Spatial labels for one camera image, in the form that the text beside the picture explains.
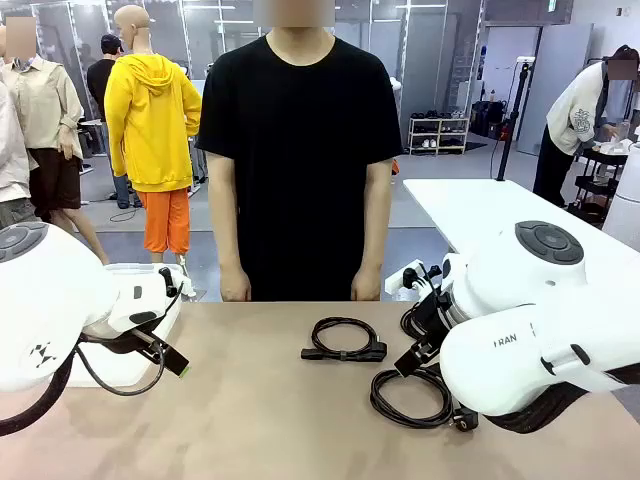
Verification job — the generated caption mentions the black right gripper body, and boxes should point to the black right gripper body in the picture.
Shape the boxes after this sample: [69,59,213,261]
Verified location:
[410,289,454,351]

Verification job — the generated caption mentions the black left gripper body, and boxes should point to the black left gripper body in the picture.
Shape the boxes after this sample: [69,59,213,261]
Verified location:
[81,319,169,357]

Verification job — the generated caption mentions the black power cable round plug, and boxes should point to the black power cable round plug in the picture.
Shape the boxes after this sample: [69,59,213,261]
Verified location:
[369,367,480,432]

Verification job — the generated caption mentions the black power cable angled plug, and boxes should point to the black power cable angled plug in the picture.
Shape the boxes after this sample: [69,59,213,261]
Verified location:
[300,317,389,364]

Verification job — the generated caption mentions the person's left forearm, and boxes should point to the person's left forearm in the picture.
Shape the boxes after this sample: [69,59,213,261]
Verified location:
[355,199,389,274]

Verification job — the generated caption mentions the person's right forearm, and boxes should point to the person's right forearm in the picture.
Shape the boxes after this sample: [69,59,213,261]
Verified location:
[209,199,246,274]

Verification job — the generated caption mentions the person's left hand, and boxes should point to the person's left hand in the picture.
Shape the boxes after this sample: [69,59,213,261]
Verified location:
[350,267,384,302]

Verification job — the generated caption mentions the person's right hand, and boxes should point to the person's right hand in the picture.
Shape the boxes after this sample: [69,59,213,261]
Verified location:
[221,267,252,303]

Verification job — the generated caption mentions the clear plastic storage container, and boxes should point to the clear plastic storage container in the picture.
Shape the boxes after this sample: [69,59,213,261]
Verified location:
[67,262,184,389]

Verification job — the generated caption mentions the white table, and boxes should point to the white table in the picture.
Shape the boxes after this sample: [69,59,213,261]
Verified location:
[402,178,640,266]

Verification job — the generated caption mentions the white shoe rack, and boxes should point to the white shoe rack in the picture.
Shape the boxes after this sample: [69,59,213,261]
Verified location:
[408,110,472,157]

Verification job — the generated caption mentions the black bags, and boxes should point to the black bags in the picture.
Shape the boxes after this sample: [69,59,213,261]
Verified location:
[471,99,512,140]

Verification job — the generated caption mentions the black utility cart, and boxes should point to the black utility cart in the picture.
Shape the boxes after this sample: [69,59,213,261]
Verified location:
[572,144,630,226]

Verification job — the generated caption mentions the person in black T-shirt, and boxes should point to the person in black T-shirt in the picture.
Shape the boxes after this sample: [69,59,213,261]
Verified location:
[195,0,404,303]

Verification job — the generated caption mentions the mannequin in yellow hoodie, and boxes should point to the mannequin in yellow hoodie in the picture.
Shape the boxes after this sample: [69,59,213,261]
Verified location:
[103,4,204,301]

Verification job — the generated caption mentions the white cylindrical appliance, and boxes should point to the white cylindrical appliance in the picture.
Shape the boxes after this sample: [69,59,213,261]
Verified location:
[601,142,640,246]

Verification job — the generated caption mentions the mannequin in white shirt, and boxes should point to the mannequin in white shirt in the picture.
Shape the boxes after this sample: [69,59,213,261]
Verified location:
[0,24,31,226]

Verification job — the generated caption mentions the person in white hoodie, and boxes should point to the person in white hoodie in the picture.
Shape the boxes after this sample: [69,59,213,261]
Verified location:
[532,44,640,210]

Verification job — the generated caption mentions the grey partition panel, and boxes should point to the grey partition panel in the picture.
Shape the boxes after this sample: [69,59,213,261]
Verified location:
[516,23,594,156]

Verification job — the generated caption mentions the left gripper thin black cable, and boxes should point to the left gripper thin black cable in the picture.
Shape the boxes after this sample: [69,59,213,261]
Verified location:
[73,339,167,398]

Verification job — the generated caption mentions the left arm black cable sleeve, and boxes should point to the left arm black cable sleeve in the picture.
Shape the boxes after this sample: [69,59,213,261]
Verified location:
[0,359,75,437]

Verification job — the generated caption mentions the arm black cable sleeve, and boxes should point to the arm black cable sleeve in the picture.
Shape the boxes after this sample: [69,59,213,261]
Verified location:
[0,359,75,437]
[482,364,640,435]

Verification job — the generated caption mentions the right arm black cable sleeve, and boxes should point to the right arm black cable sleeve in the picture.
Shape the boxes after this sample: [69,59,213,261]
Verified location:
[482,364,640,435]

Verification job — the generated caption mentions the black camera pole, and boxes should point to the black camera pole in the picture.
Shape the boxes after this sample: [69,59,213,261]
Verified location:
[494,55,536,182]

